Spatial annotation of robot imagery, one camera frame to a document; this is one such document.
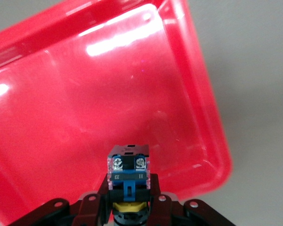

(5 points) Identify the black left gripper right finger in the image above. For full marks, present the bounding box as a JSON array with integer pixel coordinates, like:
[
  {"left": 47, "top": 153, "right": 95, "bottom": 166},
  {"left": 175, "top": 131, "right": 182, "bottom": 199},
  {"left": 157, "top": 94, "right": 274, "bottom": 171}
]
[{"left": 146, "top": 173, "right": 236, "bottom": 226}]

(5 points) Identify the red plastic tray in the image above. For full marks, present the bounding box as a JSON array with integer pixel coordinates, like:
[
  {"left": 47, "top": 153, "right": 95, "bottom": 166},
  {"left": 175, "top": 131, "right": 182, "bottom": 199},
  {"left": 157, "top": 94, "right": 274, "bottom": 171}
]
[{"left": 0, "top": 0, "right": 233, "bottom": 226}]

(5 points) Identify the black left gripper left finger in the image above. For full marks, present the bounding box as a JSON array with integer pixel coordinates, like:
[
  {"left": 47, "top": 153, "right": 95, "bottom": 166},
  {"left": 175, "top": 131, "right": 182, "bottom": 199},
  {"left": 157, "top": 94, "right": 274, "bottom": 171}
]
[{"left": 7, "top": 180, "right": 113, "bottom": 226}]

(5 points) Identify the red push button switch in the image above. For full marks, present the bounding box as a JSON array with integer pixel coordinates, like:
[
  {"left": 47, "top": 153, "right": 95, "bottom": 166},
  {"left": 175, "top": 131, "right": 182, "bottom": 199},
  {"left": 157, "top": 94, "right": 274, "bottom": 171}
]
[{"left": 107, "top": 144, "right": 152, "bottom": 226}]

